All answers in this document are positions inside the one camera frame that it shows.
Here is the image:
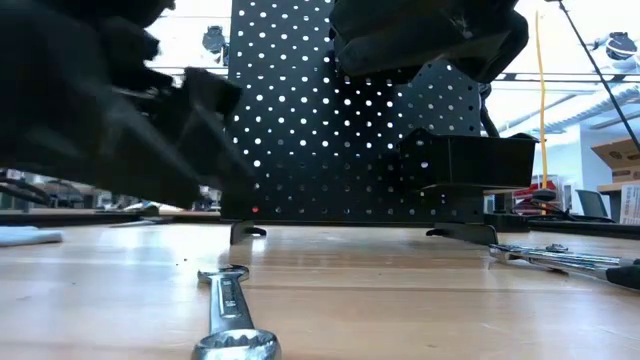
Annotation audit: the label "white printed sign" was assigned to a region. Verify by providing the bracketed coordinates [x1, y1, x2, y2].
[619, 182, 640, 225]

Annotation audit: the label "red bin rack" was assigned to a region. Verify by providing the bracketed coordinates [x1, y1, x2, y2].
[514, 180, 561, 201]

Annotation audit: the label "office chair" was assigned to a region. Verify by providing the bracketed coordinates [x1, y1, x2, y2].
[575, 188, 611, 219]

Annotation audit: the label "chrome combination wrench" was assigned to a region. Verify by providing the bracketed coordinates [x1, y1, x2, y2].
[191, 264, 282, 360]

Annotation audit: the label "yellow strap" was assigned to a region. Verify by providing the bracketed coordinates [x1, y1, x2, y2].
[533, 9, 550, 191]

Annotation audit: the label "brown cardboard box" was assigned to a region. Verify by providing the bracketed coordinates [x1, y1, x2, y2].
[592, 137, 640, 184]

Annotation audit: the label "black metal peg board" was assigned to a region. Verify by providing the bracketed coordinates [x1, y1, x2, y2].
[219, 0, 500, 246]

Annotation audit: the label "black ceiling cable reel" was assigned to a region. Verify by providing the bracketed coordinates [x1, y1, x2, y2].
[594, 30, 640, 62]
[202, 24, 231, 67]

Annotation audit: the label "thin black pole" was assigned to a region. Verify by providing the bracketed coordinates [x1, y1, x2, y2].
[544, 0, 640, 151]

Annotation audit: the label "grey blue work glove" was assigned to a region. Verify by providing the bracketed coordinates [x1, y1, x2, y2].
[0, 225, 64, 247]

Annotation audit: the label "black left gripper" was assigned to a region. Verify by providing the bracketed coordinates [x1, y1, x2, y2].
[0, 0, 201, 209]

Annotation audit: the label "wide black pegboard bin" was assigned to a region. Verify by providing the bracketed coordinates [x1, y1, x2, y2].
[397, 127, 539, 194]

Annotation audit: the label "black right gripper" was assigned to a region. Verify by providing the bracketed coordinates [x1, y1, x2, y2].
[329, 0, 530, 85]

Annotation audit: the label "black-handled slip-joint pliers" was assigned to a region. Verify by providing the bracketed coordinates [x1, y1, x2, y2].
[488, 242, 640, 292]

